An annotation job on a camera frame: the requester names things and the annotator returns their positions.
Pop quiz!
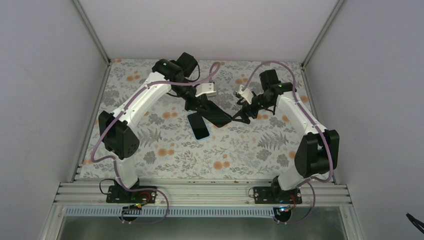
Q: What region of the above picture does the phone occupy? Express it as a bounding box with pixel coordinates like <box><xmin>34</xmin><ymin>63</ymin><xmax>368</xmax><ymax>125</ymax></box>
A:
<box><xmin>187</xmin><ymin>112</ymin><xmax>211</xmax><ymax>141</ymax></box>
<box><xmin>201</xmin><ymin>100</ymin><xmax>232</xmax><ymax>128</ymax></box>

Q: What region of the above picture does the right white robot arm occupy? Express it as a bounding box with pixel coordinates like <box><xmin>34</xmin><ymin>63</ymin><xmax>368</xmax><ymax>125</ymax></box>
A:
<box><xmin>232</xmin><ymin>69</ymin><xmax>340</xmax><ymax>204</ymax></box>

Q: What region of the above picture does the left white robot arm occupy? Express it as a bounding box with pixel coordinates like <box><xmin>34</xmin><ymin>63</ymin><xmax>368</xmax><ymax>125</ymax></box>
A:
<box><xmin>94</xmin><ymin>52</ymin><xmax>221</xmax><ymax>203</ymax></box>

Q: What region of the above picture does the phone in light blue case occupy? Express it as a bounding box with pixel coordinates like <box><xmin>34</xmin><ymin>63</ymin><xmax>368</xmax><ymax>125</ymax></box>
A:
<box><xmin>187</xmin><ymin>112</ymin><xmax>211</xmax><ymax>141</ymax></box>

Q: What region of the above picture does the floral patterned table mat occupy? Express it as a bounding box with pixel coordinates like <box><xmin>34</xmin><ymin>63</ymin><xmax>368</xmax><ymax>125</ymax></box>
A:
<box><xmin>78</xmin><ymin>58</ymin><xmax>301</xmax><ymax>180</ymax></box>

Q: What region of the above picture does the black object at right edge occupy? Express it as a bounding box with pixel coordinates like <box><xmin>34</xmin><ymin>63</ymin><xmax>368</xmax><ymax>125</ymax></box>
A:
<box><xmin>406</xmin><ymin>213</ymin><xmax>424</xmax><ymax>234</ymax></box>

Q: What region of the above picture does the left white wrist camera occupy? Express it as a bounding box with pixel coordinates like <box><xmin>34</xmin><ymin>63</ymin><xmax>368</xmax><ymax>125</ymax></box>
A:
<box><xmin>195</xmin><ymin>82</ymin><xmax>217</xmax><ymax>97</ymax></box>

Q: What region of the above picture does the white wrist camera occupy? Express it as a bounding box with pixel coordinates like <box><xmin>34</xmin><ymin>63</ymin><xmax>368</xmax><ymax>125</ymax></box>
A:
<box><xmin>236</xmin><ymin>85</ymin><xmax>255</xmax><ymax>105</ymax></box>
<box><xmin>195</xmin><ymin>82</ymin><xmax>217</xmax><ymax>97</ymax></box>

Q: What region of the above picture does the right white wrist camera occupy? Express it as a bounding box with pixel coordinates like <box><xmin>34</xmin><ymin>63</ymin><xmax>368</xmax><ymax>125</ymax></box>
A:
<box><xmin>236</xmin><ymin>85</ymin><xmax>255</xmax><ymax>105</ymax></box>

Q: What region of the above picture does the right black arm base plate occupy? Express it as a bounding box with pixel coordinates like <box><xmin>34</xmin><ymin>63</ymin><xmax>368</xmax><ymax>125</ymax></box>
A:
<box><xmin>253</xmin><ymin>186</ymin><xmax>303</xmax><ymax>205</ymax></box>

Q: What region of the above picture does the aluminium front rail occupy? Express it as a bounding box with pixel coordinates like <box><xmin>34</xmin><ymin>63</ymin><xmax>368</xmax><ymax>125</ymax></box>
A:
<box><xmin>53</xmin><ymin>180</ymin><xmax>353</xmax><ymax>207</ymax></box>

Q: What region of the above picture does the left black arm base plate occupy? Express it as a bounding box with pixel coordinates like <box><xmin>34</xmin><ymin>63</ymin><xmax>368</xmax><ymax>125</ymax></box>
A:
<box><xmin>105</xmin><ymin>185</ymin><xmax>157</xmax><ymax>204</ymax></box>

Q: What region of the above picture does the light blue slotted cable duct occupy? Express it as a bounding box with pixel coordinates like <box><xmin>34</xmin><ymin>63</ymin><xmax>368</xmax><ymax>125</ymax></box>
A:
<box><xmin>64</xmin><ymin>205</ymin><xmax>274</xmax><ymax>218</ymax></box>

